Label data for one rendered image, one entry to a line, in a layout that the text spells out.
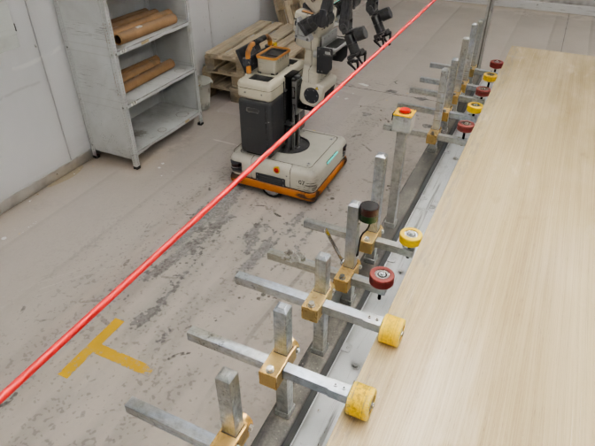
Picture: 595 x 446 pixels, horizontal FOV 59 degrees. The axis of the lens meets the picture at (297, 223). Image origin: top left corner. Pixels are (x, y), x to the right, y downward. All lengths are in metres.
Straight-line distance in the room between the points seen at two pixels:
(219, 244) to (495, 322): 2.05
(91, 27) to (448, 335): 3.10
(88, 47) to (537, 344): 3.33
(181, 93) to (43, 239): 1.87
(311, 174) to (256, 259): 0.70
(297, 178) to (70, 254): 1.50
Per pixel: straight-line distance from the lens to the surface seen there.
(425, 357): 1.50
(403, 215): 2.35
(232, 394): 1.13
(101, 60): 3.96
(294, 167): 3.50
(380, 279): 1.69
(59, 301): 3.17
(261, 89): 3.39
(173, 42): 4.68
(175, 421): 1.30
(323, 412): 1.70
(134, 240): 3.46
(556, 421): 1.48
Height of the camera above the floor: 2.03
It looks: 36 degrees down
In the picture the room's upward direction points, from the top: straight up
